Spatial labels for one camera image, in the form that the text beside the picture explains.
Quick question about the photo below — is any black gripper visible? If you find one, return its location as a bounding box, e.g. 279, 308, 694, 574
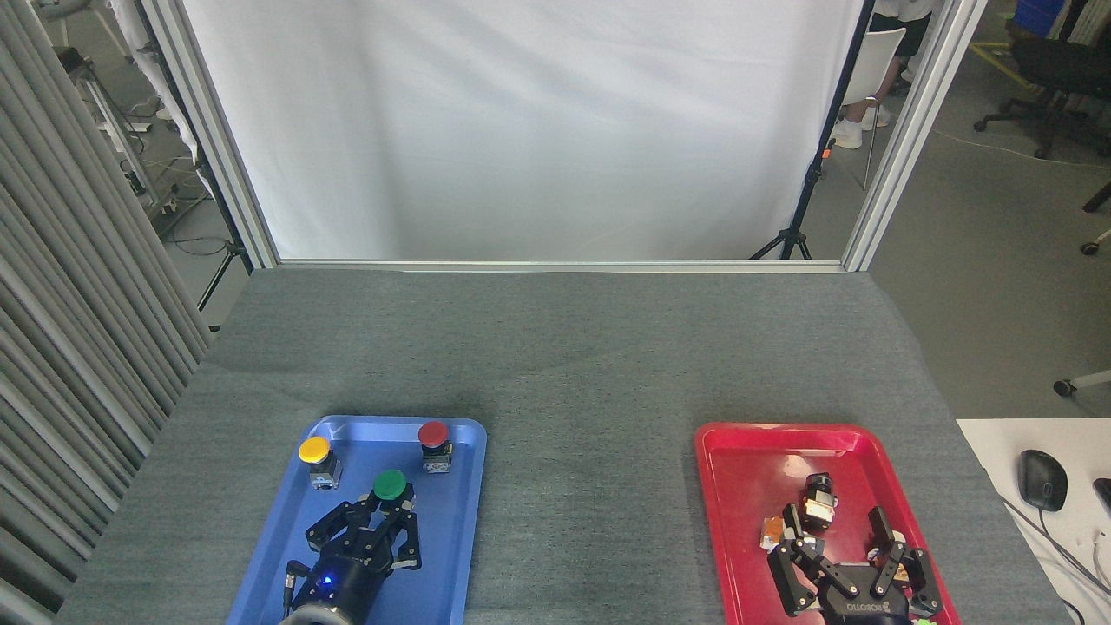
292, 493, 424, 622
766, 503, 945, 625

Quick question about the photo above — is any green push button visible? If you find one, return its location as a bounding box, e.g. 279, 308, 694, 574
371, 469, 417, 515

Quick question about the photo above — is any yellow push button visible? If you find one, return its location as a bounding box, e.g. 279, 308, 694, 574
298, 435, 343, 491

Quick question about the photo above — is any red push button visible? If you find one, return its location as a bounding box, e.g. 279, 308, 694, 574
417, 420, 455, 475

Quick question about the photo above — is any blue plastic tray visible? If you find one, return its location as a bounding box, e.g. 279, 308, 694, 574
227, 415, 489, 625

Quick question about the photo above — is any red plastic tray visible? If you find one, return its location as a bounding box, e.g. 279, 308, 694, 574
694, 422, 963, 625

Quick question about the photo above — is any black computer mouse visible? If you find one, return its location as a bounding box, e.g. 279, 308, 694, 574
1017, 449, 1069, 514

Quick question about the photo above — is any white desk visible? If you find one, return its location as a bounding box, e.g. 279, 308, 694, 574
955, 418, 1111, 625

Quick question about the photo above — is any white caster leg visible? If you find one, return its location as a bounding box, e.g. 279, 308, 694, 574
1052, 368, 1111, 399

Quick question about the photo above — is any silver aluminium crossbar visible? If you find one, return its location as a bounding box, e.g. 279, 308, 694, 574
278, 259, 848, 275

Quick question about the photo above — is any grey ribbed curtain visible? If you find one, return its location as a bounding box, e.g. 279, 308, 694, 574
0, 0, 213, 625

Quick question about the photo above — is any white backdrop cloth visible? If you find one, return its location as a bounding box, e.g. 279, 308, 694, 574
182, 0, 869, 262

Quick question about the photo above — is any metal equipment cart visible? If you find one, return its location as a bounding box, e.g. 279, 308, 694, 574
50, 43, 181, 220

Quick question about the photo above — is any white chair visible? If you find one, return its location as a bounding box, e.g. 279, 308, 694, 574
837, 27, 909, 192

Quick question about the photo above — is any black office chair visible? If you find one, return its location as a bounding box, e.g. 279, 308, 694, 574
973, 19, 1111, 161

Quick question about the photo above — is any person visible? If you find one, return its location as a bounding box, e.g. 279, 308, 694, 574
831, 0, 937, 150

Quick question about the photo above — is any blue bin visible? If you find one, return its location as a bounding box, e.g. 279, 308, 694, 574
1012, 0, 1069, 41

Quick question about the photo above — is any black and orange switch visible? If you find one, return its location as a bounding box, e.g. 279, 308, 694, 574
868, 547, 923, 586

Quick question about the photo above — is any black and white switch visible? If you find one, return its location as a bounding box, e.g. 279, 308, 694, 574
799, 472, 841, 533

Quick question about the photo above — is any white and orange switch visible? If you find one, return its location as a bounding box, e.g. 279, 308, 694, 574
759, 516, 824, 558

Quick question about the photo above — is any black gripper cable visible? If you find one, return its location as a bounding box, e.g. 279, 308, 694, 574
282, 561, 312, 612

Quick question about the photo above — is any grey mouse cable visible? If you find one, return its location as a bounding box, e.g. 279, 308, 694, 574
996, 493, 1111, 602

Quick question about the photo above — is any silver aluminium post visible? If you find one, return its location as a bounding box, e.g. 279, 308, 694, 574
141, 0, 281, 269
841, 0, 990, 273

